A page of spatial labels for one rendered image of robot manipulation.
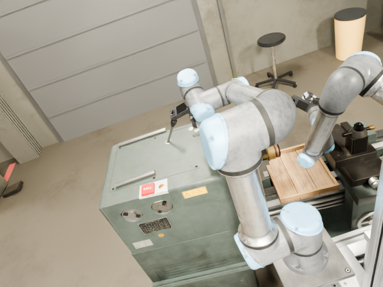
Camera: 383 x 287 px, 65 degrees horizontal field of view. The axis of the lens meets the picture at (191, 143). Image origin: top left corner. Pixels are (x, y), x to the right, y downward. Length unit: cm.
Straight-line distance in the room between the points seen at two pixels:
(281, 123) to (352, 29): 382
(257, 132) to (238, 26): 378
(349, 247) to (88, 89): 378
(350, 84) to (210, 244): 103
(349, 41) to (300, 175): 299
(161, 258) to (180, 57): 305
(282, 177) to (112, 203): 92
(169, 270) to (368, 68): 140
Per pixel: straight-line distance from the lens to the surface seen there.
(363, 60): 124
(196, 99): 103
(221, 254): 177
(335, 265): 114
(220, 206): 144
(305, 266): 109
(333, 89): 115
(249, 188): 74
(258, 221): 84
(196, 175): 134
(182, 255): 173
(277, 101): 67
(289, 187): 170
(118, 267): 284
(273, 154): 158
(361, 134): 160
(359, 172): 166
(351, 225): 185
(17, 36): 431
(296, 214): 96
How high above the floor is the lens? 217
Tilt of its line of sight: 37 degrees down
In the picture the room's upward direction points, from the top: 20 degrees counter-clockwise
